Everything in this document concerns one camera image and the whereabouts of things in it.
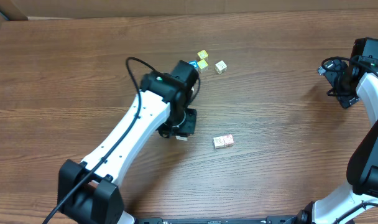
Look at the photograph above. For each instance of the yellow block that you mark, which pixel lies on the yellow block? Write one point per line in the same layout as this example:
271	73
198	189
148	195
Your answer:
202	65
202	55

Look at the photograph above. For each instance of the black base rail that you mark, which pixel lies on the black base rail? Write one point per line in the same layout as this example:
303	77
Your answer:
268	220

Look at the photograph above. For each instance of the cream block pencil picture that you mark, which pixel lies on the cream block pencil picture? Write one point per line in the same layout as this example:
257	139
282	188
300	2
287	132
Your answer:
181	138

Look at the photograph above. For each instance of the cream block right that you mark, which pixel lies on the cream block right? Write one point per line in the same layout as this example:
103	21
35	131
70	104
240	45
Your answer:
220	67

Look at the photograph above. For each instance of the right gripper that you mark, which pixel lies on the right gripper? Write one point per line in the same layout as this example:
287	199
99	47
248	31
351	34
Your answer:
337	86

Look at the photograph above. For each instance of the blue letter P block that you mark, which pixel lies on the blue letter P block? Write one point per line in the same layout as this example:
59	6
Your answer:
218	142

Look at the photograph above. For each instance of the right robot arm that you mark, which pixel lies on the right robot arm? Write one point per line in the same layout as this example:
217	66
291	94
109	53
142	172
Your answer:
360	190

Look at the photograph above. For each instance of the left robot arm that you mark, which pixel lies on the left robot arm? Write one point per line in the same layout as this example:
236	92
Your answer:
88	191

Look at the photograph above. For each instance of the yellow block far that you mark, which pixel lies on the yellow block far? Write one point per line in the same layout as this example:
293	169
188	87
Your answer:
202	55

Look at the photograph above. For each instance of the cream block red side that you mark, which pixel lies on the cream block red side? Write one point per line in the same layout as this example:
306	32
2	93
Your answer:
228	140

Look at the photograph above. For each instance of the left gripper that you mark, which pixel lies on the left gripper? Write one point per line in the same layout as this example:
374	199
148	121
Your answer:
189	122

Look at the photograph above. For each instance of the yellow block near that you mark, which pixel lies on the yellow block near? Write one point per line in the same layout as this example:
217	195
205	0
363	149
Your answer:
202	65

